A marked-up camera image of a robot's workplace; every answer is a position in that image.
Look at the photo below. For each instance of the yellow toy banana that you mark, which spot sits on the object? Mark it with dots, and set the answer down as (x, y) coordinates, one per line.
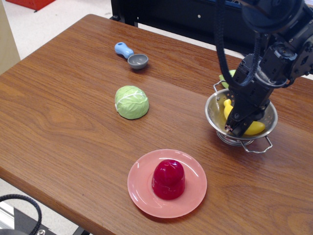
(255, 128)

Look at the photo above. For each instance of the steel colander with handles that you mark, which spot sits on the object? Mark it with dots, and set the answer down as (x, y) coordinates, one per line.
(214, 111)

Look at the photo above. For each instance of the red box on floor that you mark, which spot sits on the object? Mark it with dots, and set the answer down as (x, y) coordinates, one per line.
(32, 4)

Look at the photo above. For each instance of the pink plastic plate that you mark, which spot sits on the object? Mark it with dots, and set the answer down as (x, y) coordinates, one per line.
(140, 185)

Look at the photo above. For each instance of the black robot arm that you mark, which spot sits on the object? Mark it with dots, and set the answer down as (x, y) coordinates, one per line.
(288, 25)

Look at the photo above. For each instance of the grey metal base with screw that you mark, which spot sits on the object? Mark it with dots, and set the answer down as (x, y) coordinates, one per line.
(15, 222)

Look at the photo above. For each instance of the beige cabinet side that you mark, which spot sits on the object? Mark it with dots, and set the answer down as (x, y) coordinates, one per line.
(9, 55)

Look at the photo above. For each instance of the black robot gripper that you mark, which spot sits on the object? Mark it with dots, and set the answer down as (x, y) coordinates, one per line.
(251, 86)

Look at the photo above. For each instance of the red jelly dome toy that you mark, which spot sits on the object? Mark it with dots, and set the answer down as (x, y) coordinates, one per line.
(168, 181)

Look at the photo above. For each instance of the green toy cabbage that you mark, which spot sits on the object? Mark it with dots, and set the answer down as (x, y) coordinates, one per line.
(131, 102)

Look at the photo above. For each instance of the blue handled grey scoop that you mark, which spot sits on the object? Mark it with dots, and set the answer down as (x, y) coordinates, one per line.
(136, 61)

